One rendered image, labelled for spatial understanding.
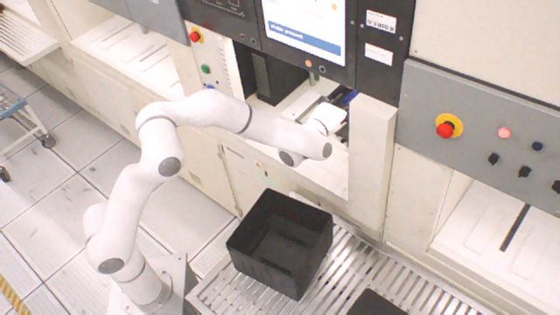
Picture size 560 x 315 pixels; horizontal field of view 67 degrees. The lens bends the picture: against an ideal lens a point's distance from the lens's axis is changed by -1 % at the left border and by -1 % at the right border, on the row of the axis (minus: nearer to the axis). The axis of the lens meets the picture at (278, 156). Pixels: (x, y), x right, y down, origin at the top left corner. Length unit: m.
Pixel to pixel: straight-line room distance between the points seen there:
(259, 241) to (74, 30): 1.90
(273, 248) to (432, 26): 0.99
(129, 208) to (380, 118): 0.72
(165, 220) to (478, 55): 2.21
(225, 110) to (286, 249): 0.70
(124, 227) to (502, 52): 1.03
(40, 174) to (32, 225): 0.46
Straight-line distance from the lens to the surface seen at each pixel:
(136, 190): 1.21
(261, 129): 1.19
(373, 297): 1.45
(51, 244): 3.07
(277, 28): 1.30
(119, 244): 1.31
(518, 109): 1.02
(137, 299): 1.63
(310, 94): 1.98
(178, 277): 1.68
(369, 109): 1.17
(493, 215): 1.66
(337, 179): 1.68
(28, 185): 3.52
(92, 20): 3.05
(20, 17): 3.65
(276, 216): 1.72
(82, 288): 2.79
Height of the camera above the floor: 2.18
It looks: 48 degrees down
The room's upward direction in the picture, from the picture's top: 9 degrees counter-clockwise
